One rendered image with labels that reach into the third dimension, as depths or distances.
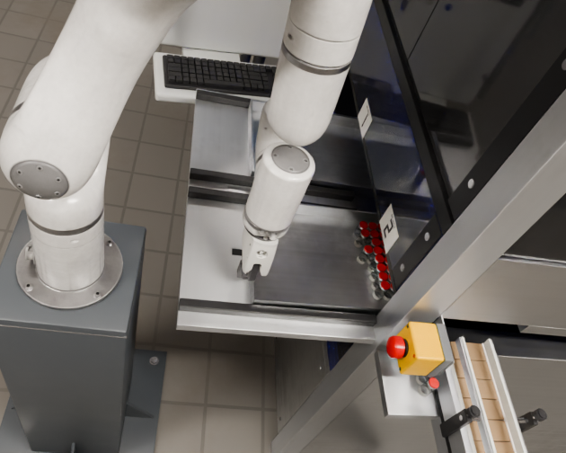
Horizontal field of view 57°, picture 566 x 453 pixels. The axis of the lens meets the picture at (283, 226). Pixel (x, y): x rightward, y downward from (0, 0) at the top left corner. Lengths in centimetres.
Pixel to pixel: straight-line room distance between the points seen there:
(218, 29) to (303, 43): 108
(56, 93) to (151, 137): 191
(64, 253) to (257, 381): 116
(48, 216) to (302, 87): 44
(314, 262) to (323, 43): 62
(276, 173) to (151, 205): 155
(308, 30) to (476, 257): 44
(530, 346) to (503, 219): 56
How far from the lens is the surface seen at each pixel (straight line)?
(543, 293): 103
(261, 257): 93
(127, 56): 65
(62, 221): 87
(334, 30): 62
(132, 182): 238
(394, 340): 96
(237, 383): 194
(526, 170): 76
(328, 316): 106
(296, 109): 69
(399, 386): 108
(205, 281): 106
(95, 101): 68
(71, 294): 105
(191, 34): 171
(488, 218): 81
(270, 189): 80
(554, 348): 135
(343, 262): 117
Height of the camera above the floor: 177
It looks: 49 degrees down
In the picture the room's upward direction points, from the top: 23 degrees clockwise
